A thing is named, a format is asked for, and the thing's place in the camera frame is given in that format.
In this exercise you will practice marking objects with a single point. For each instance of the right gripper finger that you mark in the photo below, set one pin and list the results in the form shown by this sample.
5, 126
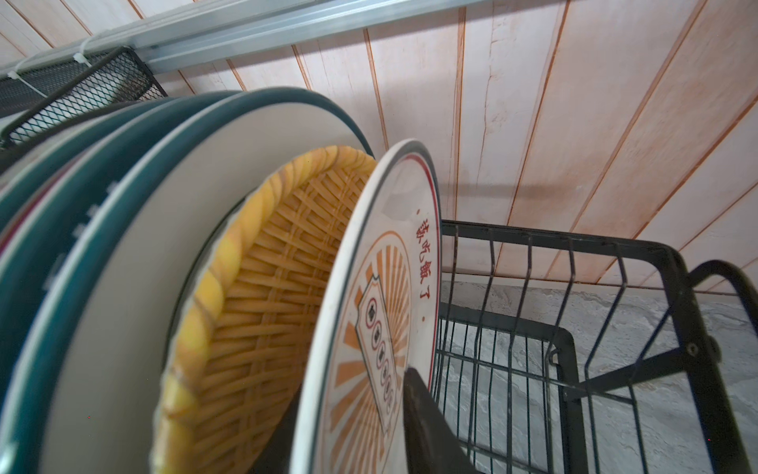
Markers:
430, 445

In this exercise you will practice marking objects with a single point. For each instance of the black wire dish rack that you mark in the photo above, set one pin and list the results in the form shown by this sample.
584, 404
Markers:
571, 353

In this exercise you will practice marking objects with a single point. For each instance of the yellow woven round trivet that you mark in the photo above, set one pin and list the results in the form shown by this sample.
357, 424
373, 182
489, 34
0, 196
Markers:
241, 347

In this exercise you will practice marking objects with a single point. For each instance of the white plate cloud outline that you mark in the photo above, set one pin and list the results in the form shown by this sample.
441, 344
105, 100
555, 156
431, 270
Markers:
84, 393

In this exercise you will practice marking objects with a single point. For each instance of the white plate green patterned rim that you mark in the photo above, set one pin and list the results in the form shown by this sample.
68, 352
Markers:
45, 235

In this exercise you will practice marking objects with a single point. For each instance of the black mesh wall basket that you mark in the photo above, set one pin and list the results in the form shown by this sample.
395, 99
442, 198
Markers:
41, 98

